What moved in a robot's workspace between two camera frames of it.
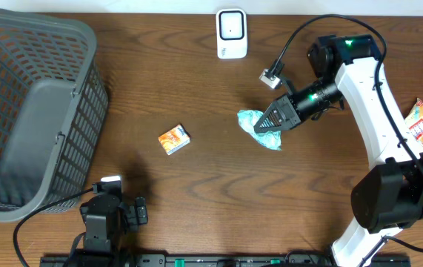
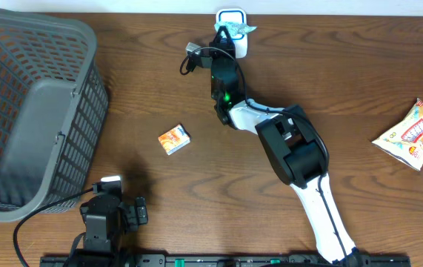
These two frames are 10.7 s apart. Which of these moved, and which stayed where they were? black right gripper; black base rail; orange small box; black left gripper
Moved: black right gripper
Stayed: orange small box; black base rail; black left gripper
